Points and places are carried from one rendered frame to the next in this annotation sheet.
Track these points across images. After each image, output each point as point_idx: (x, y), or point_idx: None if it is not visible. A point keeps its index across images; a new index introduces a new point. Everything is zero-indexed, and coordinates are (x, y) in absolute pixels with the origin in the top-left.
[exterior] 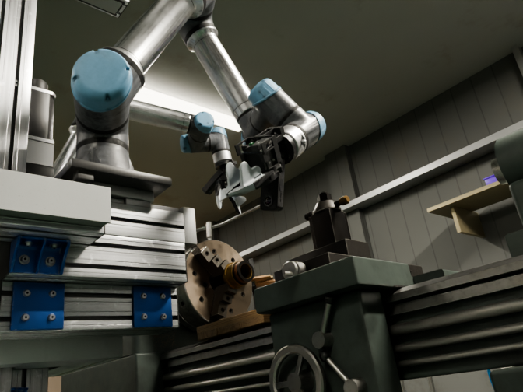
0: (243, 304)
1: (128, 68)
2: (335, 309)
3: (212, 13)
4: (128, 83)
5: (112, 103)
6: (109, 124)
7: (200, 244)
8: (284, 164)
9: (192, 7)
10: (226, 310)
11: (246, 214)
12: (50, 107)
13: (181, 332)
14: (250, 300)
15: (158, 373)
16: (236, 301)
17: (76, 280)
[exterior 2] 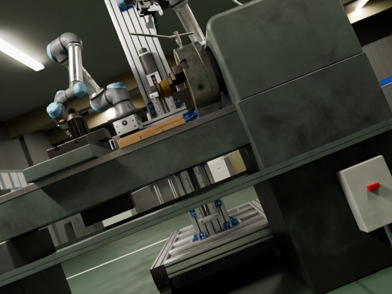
0: (191, 91)
1: (90, 104)
2: None
3: (63, 44)
4: (93, 108)
5: (100, 111)
6: (109, 107)
7: (175, 61)
8: (69, 132)
9: (66, 66)
10: (186, 106)
11: (147, 36)
12: (141, 62)
13: (225, 101)
14: (189, 87)
15: None
16: (190, 91)
17: None
